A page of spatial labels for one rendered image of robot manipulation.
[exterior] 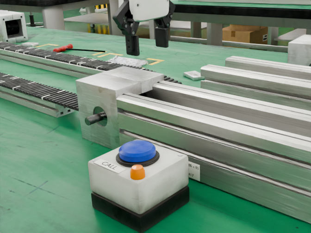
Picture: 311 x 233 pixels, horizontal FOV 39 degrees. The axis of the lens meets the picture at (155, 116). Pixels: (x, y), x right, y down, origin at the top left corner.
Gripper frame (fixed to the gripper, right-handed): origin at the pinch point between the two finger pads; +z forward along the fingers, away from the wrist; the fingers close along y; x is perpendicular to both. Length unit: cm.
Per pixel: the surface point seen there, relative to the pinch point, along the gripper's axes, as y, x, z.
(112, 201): 36.9, 29.8, 6.8
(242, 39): -319, -179, 73
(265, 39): -353, -172, 78
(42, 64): 2.5, -36.0, 8.2
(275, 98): 6.0, 31.8, 3.5
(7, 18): -11, -75, 1
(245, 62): -1.3, 21.9, 1.0
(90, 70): 3.1, -15.3, 6.8
